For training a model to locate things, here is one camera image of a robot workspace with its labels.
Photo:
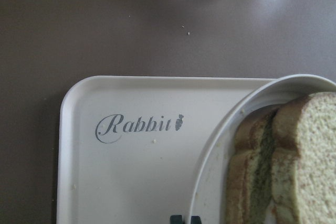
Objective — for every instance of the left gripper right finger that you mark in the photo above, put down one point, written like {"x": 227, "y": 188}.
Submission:
{"x": 195, "y": 220}

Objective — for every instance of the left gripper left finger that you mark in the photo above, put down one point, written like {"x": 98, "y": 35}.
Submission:
{"x": 176, "y": 219}

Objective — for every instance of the white round plate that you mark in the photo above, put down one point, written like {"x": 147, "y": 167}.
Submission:
{"x": 208, "y": 196}

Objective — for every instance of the bread slice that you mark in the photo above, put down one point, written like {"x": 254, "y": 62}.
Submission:
{"x": 248, "y": 185}
{"x": 303, "y": 164}

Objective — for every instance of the cream rabbit tray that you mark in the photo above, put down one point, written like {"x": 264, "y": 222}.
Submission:
{"x": 129, "y": 146}

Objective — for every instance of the bread slice on plate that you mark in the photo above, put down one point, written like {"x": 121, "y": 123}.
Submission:
{"x": 248, "y": 185}

